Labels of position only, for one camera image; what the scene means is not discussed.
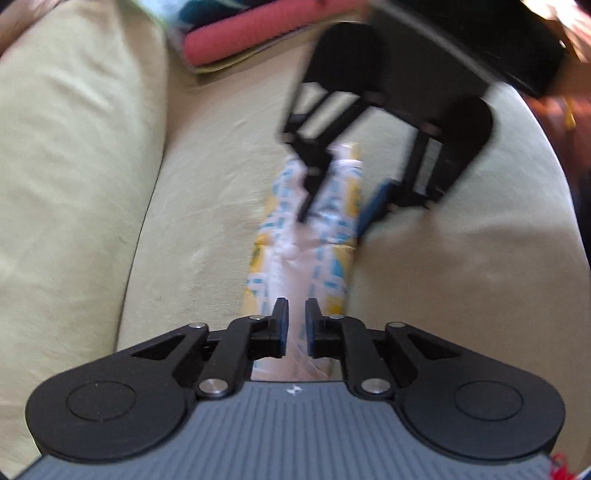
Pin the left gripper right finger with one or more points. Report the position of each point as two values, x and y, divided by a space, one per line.
459 402

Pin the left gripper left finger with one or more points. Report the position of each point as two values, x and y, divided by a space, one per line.
125 404

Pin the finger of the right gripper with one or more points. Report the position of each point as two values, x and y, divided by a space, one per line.
314 152
450 164

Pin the white Doraemon shopping bag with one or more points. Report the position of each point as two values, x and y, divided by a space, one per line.
302 260

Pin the pink folded knit blanket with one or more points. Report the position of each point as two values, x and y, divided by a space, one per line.
257 25

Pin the light green sofa cover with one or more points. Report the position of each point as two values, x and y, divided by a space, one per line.
131 196

